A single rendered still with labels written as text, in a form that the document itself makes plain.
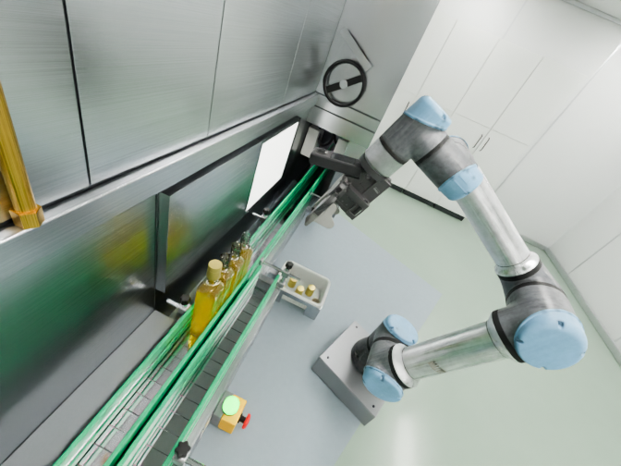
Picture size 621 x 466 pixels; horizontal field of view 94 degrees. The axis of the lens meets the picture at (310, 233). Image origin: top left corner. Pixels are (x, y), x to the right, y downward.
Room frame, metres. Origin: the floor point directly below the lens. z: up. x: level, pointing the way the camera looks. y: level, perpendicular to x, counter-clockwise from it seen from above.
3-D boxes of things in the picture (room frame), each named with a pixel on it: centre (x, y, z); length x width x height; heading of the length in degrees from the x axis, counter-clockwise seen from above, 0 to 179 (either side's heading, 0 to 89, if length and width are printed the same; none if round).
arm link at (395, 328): (0.65, -0.39, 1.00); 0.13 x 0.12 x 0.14; 169
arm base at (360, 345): (0.66, -0.39, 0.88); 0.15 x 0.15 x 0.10
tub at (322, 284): (0.88, -0.06, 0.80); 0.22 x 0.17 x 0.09; 87
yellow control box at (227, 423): (0.34, 0.00, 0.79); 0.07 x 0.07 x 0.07; 87
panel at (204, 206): (0.92, 0.30, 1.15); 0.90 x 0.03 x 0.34; 177
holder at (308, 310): (0.88, -0.03, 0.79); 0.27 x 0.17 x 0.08; 87
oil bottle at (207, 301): (0.49, 0.19, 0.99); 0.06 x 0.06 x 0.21; 86
